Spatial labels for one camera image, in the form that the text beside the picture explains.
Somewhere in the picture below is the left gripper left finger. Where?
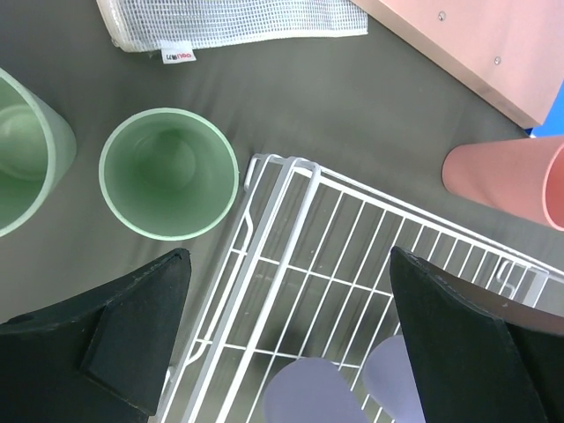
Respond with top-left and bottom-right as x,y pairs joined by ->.
1,248 -> 191,422

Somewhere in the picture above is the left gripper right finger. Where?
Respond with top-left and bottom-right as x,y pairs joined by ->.
390,247 -> 563,422

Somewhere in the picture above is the purple cup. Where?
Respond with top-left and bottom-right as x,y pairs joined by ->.
362,335 -> 426,422
262,358 -> 367,422

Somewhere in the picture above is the pink cup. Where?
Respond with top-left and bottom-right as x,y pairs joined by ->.
442,136 -> 563,231

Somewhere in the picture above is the green cup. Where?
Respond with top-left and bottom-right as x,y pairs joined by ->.
1,70 -> 77,236
98,108 -> 240,241

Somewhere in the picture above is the blue folder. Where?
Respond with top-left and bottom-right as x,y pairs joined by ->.
525,84 -> 564,137

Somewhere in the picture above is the pink board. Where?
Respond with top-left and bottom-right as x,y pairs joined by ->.
357,0 -> 563,129

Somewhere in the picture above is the white mesh bag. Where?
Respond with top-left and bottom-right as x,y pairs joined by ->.
97,0 -> 368,64

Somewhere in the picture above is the white wire dish rack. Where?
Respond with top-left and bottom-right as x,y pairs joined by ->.
156,154 -> 563,422

